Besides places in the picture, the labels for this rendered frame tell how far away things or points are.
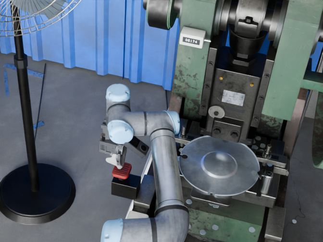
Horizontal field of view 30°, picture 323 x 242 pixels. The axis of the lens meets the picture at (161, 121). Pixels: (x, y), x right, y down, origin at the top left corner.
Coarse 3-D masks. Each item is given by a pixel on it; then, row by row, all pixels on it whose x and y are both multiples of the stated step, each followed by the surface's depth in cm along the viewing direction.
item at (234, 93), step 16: (224, 48) 200; (224, 64) 194; (240, 64) 194; (256, 64) 195; (224, 80) 195; (240, 80) 193; (256, 80) 191; (224, 96) 199; (240, 96) 197; (256, 96) 196; (208, 112) 206; (224, 112) 202; (240, 112) 202; (208, 128) 210; (224, 128) 204; (240, 128) 203
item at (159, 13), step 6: (150, 0) 182; (156, 0) 182; (162, 0) 181; (168, 0) 181; (150, 6) 183; (156, 6) 182; (162, 6) 182; (150, 12) 184; (156, 12) 183; (162, 12) 183; (150, 18) 185; (156, 18) 185; (162, 18) 184; (150, 24) 189; (156, 24) 188; (162, 24) 186
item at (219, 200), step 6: (192, 192) 205; (198, 192) 205; (192, 198) 204; (198, 198) 203; (204, 198) 203; (210, 198) 204; (216, 198) 204; (222, 198) 204; (228, 198) 204; (216, 204) 203; (222, 204) 202; (228, 204) 202
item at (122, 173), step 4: (124, 164) 216; (128, 164) 216; (116, 168) 214; (124, 168) 214; (128, 168) 214; (112, 172) 212; (116, 172) 212; (120, 172) 213; (124, 172) 213; (128, 172) 213; (116, 176) 212; (120, 176) 212; (124, 176) 211
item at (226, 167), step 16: (192, 144) 221; (208, 144) 222; (224, 144) 223; (240, 144) 223; (192, 160) 216; (208, 160) 215; (224, 160) 216; (240, 160) 217; (256, 160) 218; (192, 176) 210; (208, 176) 211; (224, 176) 210; (240, 176) 212; (256, 176) 212; (208, 192) 205; (224, 192) 206; (240, 192) 206
